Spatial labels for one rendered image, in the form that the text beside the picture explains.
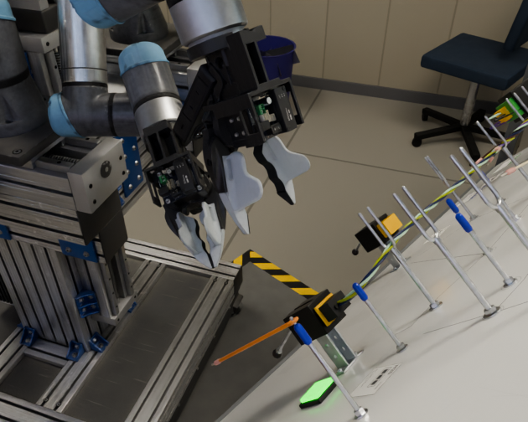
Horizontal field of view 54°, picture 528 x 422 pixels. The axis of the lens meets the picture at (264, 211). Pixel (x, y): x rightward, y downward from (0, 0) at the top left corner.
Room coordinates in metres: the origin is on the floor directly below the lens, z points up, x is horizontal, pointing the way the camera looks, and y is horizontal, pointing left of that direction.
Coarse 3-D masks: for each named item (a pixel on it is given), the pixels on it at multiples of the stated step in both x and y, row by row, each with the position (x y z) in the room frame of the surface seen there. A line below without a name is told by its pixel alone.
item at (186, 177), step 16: (144, 128) 0.65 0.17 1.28; (160, 128) 0.65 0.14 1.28; (160, 144) 0.63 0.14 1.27; (176, 144) 0.64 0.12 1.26; (160, 160) 0.61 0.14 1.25; (176, 160) 0.62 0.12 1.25; (192, 160) 0.60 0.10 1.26; (160, 176) 0.60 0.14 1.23; (176, 176) 0.60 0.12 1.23; (192, 176) 0.60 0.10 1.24; (208, 176) 0.65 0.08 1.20; (160, 192) 0.58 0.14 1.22; (176, 192) 0.58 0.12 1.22; (192, 192) 0.58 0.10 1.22; (208, 192) 0.60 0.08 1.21; (176, 208) 0.60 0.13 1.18; (192, 208) 0.62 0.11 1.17
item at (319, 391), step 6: (330, 378) 0.35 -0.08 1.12; (318, 384) 0.35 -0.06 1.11; (324, 384) 0.35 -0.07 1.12; (330, 384) 0.35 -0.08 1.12; (312, 390) 0.35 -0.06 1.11; (318, 390) 0.34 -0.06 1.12; (324, 390) 0.34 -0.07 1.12; (330, 390) 0.34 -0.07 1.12; (306, 396) 0.34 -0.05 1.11; (312, 396) 0.33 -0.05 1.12; (318, 396) 0.33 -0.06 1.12; (324, 396) 0.33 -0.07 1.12; (306, 402) 0.34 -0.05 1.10; (312, 402) 0.33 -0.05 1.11; (318, 402) 0.32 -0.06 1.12
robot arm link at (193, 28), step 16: (192, 0) 0.54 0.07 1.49; (208, 0) 0.54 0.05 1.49; (224, 0) 0.54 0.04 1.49; (240, 0) 0.56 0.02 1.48; (176, 16) 0.54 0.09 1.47; (192, 16) 0.53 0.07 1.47; (208, 16) 0.53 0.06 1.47; (224, 16) 0.53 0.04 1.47; (240, 16) 0.54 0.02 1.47; (192, 32) 0.53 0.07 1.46; (208, 32) 0.52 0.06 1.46; (224, 32) 0.53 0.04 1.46
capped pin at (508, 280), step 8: (456, 216) 0.41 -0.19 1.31; (464, 224) 0.40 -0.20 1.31; (472, 232) 0.40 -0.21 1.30; (480, 240) 0.39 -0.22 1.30; (480, 248) 0.39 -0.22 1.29; (488, 256) 0.38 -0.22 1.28; (496, 264) 0.38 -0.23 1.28; (504, 272) 0.37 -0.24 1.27; (504, 280) 0.37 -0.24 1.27; (512, 280) 0.36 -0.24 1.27
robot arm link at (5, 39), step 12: (0, 0) 0.90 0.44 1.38; (0, 12) 0.88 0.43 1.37; (12, 12) 0.93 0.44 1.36; (0, 24) 0.88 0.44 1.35; (12, 24) 0.90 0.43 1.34; (0, 36) 0.87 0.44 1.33; (12, 36) 0.89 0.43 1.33; (0, 48) 0.86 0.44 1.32; (12, 48) 0.88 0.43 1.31; (0, 60) 0.86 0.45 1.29; (12, 60) 0.88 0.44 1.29; (24, 60) 0.91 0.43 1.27; (0, 72) 0.86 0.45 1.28; (12, 72) 0.87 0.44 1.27
